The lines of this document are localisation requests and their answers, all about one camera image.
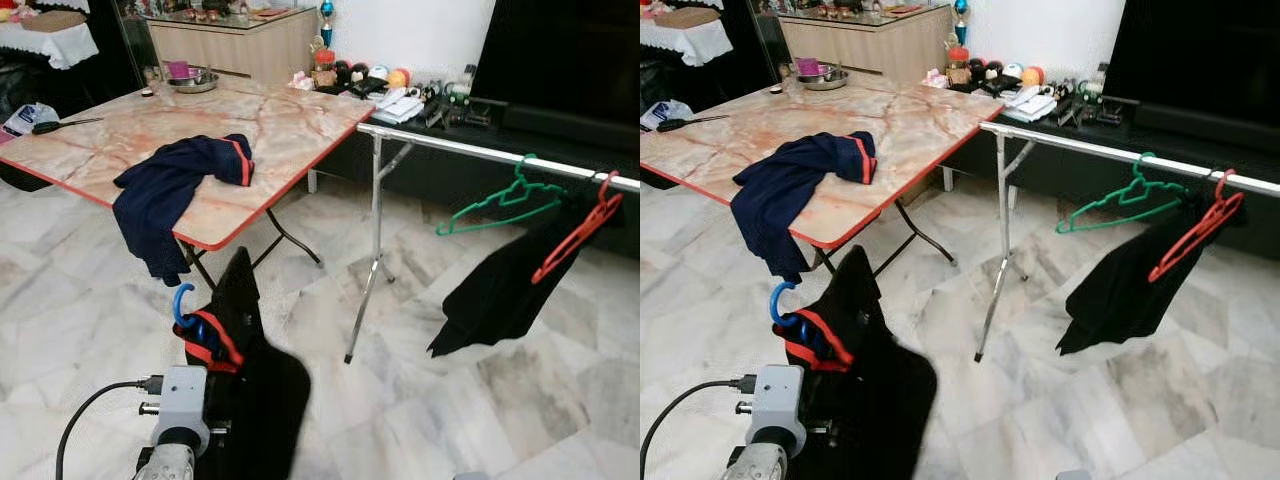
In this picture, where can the blue plastic hanger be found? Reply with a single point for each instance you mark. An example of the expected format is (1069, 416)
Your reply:
(771, 305)
(176, 305)

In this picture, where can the black shirt with red trim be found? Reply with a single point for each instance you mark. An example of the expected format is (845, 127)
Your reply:
(885, 400)
(265, 400)

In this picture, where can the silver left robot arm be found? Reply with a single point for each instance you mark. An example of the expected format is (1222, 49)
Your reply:
(165, 468)
(760, 468)

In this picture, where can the red plastic hanger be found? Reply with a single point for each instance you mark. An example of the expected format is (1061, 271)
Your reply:
(1228, 208)
(606, 210)

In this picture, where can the green plastic hanger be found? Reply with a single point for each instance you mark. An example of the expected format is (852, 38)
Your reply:
(1120, 213)
(500, 214)

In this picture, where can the black scissors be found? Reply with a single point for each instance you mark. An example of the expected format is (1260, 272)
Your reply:
(672, 125)
(48, 127)

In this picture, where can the white plastic bag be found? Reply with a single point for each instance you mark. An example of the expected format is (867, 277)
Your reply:
(25, 118)
(660, 113)

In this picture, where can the black soundbar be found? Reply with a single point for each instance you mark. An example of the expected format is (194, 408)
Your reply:
(570, 125)
(1200, 125)

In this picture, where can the black shirt with logo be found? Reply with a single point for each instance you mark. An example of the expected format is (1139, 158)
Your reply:
(500, 290)
(1125, 290)

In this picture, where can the navy blue shirt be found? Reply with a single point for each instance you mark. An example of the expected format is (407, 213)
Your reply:
(790, 190)
(170, 190)

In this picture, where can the black TV console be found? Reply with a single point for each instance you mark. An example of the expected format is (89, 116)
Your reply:
(1080, 182)
(450, 178)

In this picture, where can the white lace tablecloth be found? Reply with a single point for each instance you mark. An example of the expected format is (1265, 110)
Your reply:
(690, 45)
(55, 48)

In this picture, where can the black television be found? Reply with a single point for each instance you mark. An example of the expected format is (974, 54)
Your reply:
(560, 50)
(1190, 50)

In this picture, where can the silver metal clothes rack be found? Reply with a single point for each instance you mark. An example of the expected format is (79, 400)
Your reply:
(1080, 147)
(450, 146)

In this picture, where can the brown woven basket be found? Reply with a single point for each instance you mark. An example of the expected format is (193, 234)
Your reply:
(690, 18)
(55, 22)

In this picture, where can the purple cup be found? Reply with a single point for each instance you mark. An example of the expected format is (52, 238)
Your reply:
(180, 70)
(810, 68)

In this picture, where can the steel bowl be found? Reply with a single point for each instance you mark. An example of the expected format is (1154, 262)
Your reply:
(195, 85)
(826, 82)

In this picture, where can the stack of white papers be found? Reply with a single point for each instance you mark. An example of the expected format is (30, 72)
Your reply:
(398, 105)
(1028, 103)

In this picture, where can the marble top folding table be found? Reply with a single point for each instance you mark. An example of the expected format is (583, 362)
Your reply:
(280, 130)
(900, 130)

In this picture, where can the orange ball toy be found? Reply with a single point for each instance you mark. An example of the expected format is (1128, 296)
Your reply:
(400, 78)
(1033, 76)

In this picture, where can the light wooden cabinet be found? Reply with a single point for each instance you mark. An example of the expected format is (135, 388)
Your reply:
(860, 48)
(230, 50)

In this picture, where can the white blue ball toy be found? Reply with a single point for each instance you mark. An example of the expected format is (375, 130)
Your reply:
(1012, 70)
(379, 72)

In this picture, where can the red lidded jar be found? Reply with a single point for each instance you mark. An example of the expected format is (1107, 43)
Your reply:
(958, 68)
(324, 70)

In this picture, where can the blue trophy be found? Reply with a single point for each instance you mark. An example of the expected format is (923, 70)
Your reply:
(327, 15)
(961, 12)

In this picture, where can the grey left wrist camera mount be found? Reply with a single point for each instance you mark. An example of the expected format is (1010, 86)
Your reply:
(180, 400)
(775, 400)

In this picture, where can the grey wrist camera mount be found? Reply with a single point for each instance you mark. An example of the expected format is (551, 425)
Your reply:
(472, 476)
(180, 400)
(1073, 476)
(775, 400)

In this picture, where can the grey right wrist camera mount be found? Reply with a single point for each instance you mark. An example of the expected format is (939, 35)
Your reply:
(472, 476)
(1073, 476)

